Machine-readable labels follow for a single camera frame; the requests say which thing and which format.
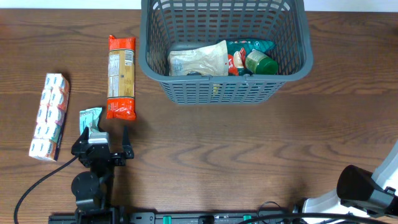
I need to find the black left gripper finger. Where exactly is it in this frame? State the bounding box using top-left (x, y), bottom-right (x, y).
top-left (122, 126), bottom-right (132, 153)
top-left (73, 127), bottom-right (89, 149)

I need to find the orange biscuit packet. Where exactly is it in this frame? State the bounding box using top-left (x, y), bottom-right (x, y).
top-left (106, 35), bottom-right (136, 121)

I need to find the beige paper pouch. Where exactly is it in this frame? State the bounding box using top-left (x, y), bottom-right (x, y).
top-left (168, 40), bottom-right (229, 76)

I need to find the green Nescafe coffee bag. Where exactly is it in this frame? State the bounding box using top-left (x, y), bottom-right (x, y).
top-left (218, 39), bottom-right (275, 76)

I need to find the green lid jar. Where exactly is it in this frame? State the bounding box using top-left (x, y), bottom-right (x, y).
top-left (245, 50), bottom-right (279, 75)

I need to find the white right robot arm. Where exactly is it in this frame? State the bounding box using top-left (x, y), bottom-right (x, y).
top-left (294, 145), bottom-right (397, 218)

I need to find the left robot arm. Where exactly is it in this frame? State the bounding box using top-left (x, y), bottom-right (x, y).
top-left (71, 128), bottom-right (134, 224)

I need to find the mint green tissue pouch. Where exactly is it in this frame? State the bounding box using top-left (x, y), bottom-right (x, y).
top-left (79, 107), bottom-right (103, 134)

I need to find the Kleenex tissue multipack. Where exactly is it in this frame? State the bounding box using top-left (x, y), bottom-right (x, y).
top-left (29, 73), bottom-right (70, 161)

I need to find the grey plastic lattice basket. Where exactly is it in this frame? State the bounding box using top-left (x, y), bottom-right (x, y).
top-left (139, 0), bottom-right (313, 105)

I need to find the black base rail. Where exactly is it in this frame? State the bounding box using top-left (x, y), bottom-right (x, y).
top-left (48, 211), bottom-right (358, 224)

